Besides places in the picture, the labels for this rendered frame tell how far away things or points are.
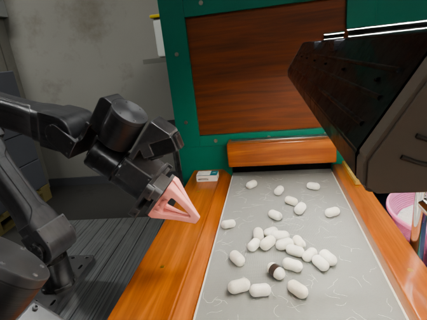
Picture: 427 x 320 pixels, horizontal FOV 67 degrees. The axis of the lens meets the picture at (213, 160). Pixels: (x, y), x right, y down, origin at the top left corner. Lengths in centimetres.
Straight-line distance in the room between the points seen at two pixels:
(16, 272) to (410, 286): 50
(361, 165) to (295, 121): 81
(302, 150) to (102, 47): 241
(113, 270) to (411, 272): 59
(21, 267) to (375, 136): 23
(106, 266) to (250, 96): 59
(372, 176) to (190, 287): 44
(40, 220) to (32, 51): 277
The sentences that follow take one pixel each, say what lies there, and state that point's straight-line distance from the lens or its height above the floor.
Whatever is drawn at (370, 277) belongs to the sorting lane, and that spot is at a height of 74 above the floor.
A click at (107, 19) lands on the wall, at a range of 305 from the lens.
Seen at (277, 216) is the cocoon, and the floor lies 75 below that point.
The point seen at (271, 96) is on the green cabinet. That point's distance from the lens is 95.
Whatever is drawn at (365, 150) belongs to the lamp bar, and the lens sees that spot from 17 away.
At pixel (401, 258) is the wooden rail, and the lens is 62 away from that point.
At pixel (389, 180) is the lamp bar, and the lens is 17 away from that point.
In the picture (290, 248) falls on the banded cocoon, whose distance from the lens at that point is 63.
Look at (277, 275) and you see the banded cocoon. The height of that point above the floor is 75.
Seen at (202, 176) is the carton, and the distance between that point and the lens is 91.
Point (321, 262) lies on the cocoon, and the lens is 60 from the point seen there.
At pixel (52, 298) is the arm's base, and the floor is 68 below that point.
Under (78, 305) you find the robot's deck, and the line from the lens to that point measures 74.
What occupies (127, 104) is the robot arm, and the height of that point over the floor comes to 105.
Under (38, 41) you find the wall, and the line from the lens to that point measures 335.
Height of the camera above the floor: 111
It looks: 19 degrees down
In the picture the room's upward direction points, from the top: 6 degrees counter-clockwise
